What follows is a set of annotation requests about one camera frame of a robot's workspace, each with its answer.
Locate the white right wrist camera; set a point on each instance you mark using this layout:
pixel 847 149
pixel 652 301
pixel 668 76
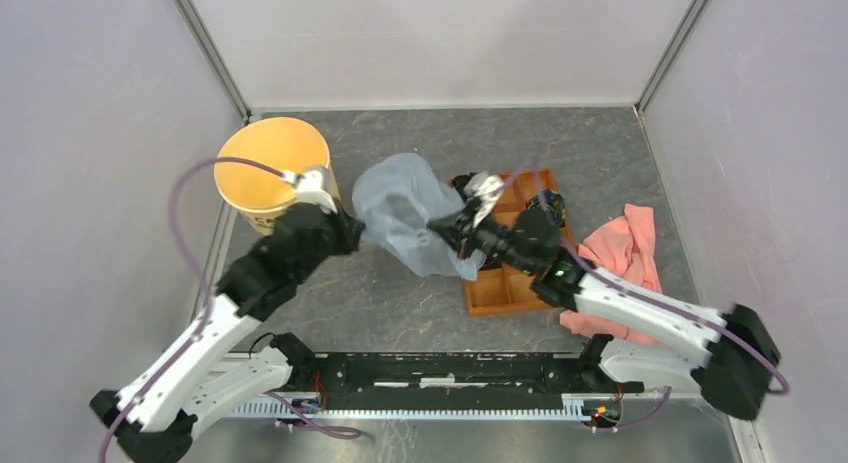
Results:
pixel 486 189

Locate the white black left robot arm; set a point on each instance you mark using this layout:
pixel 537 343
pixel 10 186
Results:
pixel 157 417

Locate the white slotted cable duct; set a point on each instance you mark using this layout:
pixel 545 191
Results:
pixel 567 409

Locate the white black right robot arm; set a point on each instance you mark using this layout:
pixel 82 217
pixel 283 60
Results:
pixel 729 356

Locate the yellow capybara trash bin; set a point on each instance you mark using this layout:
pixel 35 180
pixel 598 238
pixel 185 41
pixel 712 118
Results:
pixel 248 175

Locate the pink cloth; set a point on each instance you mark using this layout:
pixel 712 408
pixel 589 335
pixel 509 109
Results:
pixel 625 246

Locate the light blue plastic trash bag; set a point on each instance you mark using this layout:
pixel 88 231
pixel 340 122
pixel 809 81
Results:
pixel 395 199

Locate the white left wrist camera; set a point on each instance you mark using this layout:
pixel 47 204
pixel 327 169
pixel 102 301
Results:
pixel 315 186

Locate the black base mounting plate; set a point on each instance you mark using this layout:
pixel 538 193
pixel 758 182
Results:
pixel 440 398

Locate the aluminium frame rail front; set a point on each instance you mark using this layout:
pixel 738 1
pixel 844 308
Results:
pixel 589 372

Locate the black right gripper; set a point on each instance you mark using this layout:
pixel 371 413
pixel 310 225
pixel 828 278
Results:
pixel 451 231

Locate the orange compartment tray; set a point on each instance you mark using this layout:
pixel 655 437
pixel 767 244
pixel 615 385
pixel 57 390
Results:
pixel 501 289

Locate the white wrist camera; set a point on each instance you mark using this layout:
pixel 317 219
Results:
pixel 486 189
pixel 315 186

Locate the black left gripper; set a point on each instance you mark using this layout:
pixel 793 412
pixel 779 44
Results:
pixel 351 229

